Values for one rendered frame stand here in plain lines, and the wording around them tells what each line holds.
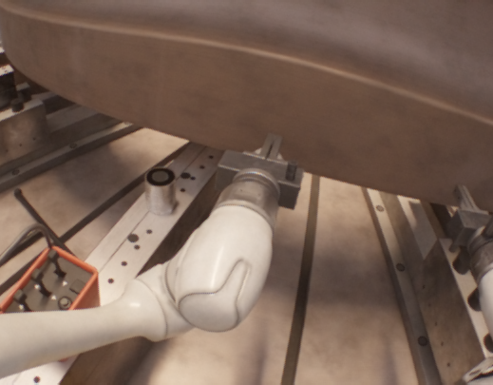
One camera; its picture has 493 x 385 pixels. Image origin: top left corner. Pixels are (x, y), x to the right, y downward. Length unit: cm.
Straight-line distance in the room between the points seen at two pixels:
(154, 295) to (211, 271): 13
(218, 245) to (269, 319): 83
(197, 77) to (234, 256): 49
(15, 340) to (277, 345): 96
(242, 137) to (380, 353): 85
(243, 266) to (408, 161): 54
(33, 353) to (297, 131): 67
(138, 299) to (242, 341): 70
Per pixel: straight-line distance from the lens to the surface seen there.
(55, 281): 72
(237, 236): 44
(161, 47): 85
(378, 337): 132
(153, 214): 97
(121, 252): 89
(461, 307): 108
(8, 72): 170
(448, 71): 92
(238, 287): 41
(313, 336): 124
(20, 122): 167
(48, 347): 38
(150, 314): 52
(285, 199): 59
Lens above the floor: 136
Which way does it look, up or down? 39 degrees down
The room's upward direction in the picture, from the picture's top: 10 degrees clockwise
